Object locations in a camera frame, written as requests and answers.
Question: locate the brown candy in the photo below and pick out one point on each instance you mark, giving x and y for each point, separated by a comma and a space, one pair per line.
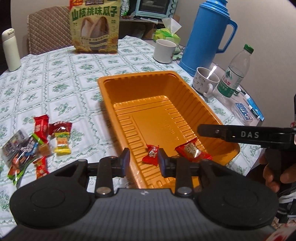
45, 149

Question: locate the plain white cup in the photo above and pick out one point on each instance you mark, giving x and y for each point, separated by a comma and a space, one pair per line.
164, 50

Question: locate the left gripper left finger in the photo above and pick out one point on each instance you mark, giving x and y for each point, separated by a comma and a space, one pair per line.
107, 169

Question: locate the dark red foil candy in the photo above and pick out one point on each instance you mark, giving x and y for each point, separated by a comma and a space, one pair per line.
59, 127

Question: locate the yellow candy packet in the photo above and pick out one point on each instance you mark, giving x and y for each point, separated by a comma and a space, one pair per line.
62, 143

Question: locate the small red orange candy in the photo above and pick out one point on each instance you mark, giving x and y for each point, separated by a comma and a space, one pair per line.
41, 167

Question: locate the white mug with spoon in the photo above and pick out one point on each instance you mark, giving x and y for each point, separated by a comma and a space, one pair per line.
205, 81

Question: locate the metal spoon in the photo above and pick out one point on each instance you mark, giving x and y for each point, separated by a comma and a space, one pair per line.
212, 71

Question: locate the clear plastic box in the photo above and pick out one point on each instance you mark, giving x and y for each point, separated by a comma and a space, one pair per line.
242, 113

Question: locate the blue thermos jug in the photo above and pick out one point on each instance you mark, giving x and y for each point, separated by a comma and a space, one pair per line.
208, 30

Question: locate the light blue toaster oven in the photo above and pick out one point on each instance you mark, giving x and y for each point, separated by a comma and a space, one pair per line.
156, 9

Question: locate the bright red pillow candy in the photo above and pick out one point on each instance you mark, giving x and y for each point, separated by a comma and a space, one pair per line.
41, 127

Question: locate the green tissue pack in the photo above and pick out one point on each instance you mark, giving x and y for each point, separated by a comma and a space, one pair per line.
171, 26

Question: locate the green orange snack packet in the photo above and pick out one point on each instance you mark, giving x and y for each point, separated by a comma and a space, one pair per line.
27, 153

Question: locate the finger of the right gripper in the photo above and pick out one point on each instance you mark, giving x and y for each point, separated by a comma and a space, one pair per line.
213, 131

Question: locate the large red candy packet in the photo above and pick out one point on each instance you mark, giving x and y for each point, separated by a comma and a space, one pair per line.
190, 151

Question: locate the green floral tablecloth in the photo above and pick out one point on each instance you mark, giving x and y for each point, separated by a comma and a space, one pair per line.
63, 85

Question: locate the right hand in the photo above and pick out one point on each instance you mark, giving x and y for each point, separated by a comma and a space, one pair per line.
287, 177

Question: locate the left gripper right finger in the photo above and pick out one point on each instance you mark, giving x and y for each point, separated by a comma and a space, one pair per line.
182, 170

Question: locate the clear dark snack packet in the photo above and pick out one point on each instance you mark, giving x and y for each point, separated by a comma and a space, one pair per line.
19, 140

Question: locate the white insulated bottle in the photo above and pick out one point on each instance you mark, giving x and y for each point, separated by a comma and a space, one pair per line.
10, 48

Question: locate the clear water bottle green cap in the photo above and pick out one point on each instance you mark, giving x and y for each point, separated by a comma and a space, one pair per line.
235, 72

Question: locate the sunflower seed snack bag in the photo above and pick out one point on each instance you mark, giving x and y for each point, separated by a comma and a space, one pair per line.
94, 26

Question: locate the quilted chair back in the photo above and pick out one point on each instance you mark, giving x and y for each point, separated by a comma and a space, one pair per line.
48, 30

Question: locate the orange plastic tray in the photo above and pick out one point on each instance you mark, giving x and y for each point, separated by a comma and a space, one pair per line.
160, 109

